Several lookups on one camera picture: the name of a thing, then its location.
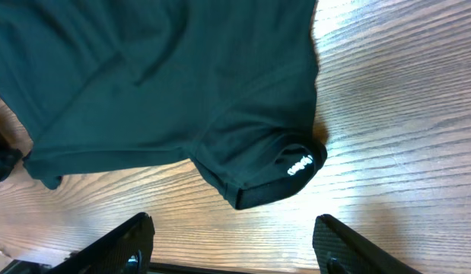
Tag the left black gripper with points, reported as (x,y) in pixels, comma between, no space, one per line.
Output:
(8,158)

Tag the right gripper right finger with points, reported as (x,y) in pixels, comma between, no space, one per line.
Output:
(341,250)

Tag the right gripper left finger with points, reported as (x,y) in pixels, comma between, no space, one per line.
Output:
(126,249)

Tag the black t-shirt with logo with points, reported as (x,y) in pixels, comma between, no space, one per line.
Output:
(112,85)

